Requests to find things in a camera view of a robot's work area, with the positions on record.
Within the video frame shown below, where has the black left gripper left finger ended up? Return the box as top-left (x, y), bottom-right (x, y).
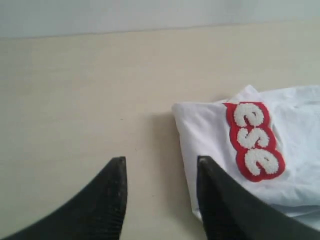
top-left (6, 156), bottom-right (128, 240)

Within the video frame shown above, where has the white t-shirt red lettering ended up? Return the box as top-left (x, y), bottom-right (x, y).
top-left (172, 85), bottom-right (320, 218)

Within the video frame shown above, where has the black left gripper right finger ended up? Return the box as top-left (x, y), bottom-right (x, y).
top-left (196, 156), bottom-right (320, 240)

